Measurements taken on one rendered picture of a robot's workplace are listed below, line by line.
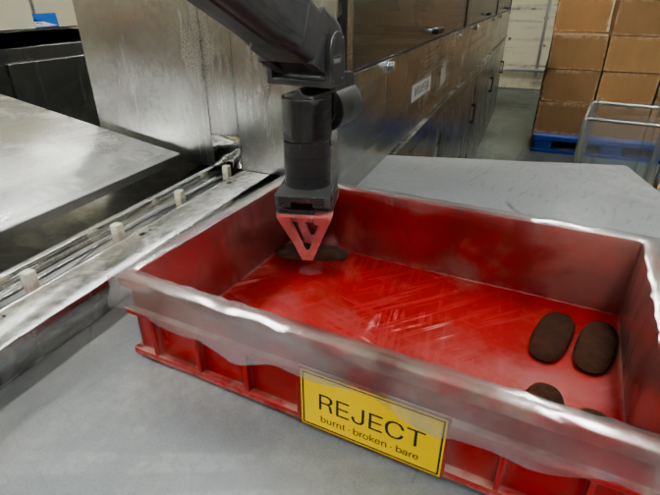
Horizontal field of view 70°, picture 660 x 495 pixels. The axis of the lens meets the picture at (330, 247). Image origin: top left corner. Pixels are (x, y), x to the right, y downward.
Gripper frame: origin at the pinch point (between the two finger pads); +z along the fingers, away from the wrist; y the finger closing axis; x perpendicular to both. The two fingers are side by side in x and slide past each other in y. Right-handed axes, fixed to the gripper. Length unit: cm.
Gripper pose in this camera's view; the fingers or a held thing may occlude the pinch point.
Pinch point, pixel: (309, 247)
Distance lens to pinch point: 63.3
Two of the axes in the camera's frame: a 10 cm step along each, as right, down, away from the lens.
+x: -9.9, -0.6, 1.1
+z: 0.0, 8.8, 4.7
